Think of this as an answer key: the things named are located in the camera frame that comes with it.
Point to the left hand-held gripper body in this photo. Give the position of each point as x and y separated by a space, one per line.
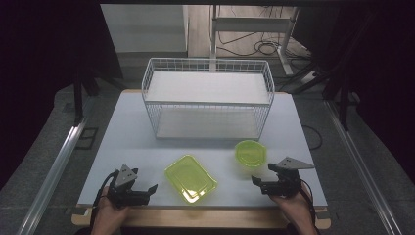
125 178

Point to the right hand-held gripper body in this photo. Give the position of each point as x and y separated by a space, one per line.
287 182

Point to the green round plastic bowl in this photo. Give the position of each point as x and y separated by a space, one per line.
250 153

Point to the green rectangular plastic container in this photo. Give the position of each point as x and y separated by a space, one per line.
191 178

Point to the person's right hand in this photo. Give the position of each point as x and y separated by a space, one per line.
293 207

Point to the person's left hand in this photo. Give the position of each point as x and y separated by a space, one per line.
109 212

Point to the black metal stand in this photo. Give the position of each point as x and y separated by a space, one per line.
343 107
77 104

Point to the white power strip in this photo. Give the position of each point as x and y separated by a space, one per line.
308 77

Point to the dark curtain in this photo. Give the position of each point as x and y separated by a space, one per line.
39 65
388 71

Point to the white cabinet panel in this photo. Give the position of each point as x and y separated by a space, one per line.
143 29

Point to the black floor bracket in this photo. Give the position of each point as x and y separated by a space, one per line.
88 128

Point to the aluminium rail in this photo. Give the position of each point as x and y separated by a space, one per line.
55 166
359 163

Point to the white metal desk frame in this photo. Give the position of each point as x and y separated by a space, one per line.
251 24

